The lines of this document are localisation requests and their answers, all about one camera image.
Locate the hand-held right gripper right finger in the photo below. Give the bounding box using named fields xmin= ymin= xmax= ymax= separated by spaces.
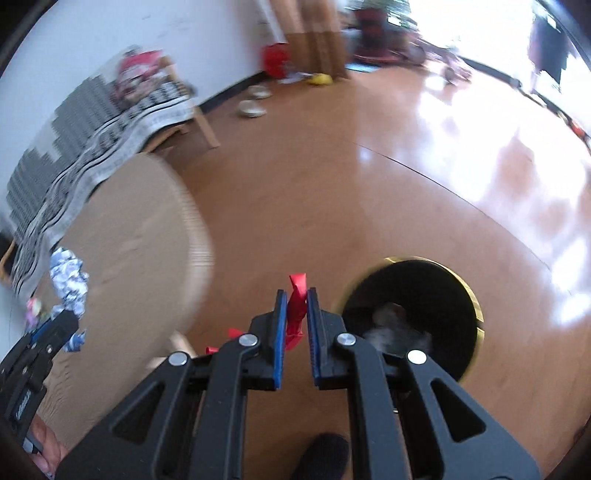
xmin=307 ymin=287 xmax=542 ymax=480

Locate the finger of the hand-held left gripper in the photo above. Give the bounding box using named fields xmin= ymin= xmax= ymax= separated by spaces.
xmin=39 ymin=310 xmax=80 ymax=359
xmin=22 ymin=315 xmax=64 ymax=350

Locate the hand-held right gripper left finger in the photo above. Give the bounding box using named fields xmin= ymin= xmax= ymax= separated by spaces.
xmin=55 ymin=288 xmax=289 ymax=480

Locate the red carton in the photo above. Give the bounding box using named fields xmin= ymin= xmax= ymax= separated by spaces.
xmin=204 ymin=272 xmax=309 ymax=357

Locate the blue white wrapper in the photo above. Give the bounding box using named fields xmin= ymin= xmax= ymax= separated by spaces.
xmin=48 ymin=247 xmax=90 ymax=354

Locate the black bin with gold rim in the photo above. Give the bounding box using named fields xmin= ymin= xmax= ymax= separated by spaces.
xmin=339 ymin=255 xmax=485 ymax=384

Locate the person's left hand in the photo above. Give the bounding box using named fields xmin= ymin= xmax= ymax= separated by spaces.
xmin=28 ymin=415 xmax=71 ymax=478

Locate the dark fuzzy object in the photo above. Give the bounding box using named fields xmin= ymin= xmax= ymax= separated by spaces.
xmin=295 ymin=433 xmax=350 ymax=480

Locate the black white striped blanket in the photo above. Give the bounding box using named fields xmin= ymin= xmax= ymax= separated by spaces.
xmin=7 ymin=46 xmax=197 ymax=296

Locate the wooden sofa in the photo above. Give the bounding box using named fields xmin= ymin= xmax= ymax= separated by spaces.
xmin=0 ymin=60 xmax=222 ymax=287

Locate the pink cartoon cushion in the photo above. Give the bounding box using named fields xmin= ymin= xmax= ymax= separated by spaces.
xmin=113 ymin=50 xmax=163 ymax=100

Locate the red bag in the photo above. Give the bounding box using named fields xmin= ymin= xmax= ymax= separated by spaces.
xmin=261 ymin=42 xmax=291 ymax=79

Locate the brown curtain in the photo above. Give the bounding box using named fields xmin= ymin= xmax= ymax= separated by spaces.
xmin=270 ymin=0 xmax=350 ymax=79

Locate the potted plant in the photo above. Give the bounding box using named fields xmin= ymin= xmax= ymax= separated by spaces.
xmin=352 ymin=0 xmax=419 ymax=63

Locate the dark hanging cloth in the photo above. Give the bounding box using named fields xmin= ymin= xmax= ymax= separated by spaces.
xmin=529 ymin=9 xmax=574 ymax=89

